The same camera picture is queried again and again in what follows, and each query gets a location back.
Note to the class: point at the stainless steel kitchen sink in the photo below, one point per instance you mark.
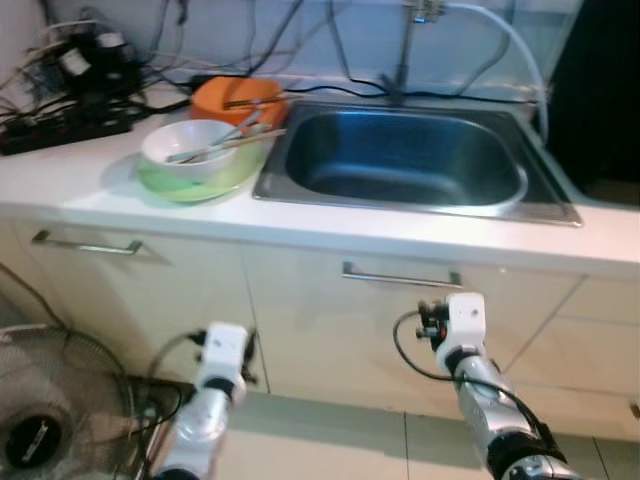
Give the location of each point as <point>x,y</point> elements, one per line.
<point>400,160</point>

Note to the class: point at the chrome sink faucet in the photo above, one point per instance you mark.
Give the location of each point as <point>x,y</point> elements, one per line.
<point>404,50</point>

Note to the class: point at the white bowl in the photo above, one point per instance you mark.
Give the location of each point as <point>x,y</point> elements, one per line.
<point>170,150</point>

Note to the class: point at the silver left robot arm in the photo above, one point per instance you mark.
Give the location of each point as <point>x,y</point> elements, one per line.
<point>195,430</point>

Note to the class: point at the metal utensil across orange bowl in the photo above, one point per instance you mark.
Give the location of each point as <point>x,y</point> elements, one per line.
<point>250,102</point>

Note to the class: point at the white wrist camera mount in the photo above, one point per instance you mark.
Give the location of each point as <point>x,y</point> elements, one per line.
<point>465,320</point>
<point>225,350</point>

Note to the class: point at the light green plate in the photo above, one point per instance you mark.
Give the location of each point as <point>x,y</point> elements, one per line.
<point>200,190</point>

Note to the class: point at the white flat box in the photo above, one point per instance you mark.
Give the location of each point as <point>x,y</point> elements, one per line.
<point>165,95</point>

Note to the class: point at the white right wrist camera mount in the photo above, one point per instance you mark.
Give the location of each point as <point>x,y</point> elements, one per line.
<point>465,320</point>

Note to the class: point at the black power adapter cluster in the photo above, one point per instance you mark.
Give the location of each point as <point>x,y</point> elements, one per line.
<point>95,65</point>

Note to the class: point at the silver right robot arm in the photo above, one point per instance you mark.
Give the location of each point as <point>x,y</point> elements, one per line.
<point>490,410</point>

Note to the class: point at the wooden chopstick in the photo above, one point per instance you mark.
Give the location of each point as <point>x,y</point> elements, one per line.
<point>230,145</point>

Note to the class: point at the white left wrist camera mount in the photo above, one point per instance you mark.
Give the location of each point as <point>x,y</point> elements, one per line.
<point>225,350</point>

